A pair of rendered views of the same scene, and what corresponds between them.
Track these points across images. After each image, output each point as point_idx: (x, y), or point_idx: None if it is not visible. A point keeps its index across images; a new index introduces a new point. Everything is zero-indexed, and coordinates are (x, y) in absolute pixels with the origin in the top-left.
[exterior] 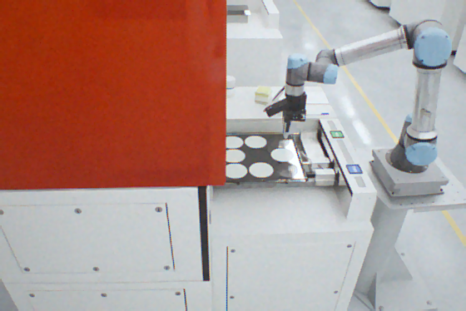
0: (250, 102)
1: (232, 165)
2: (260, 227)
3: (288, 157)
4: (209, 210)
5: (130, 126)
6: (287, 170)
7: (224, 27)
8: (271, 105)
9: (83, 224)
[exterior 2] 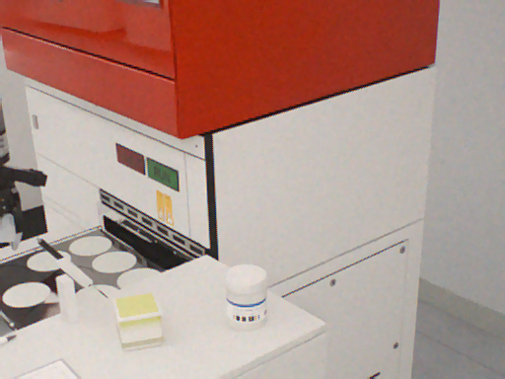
0: (166, 322)
1: (102, 250)
2: (17, 250)
3: (12, 294)
4: (36, 115)
5: None
6: (2, 274)
7: None
8: (35, 172)
9: None
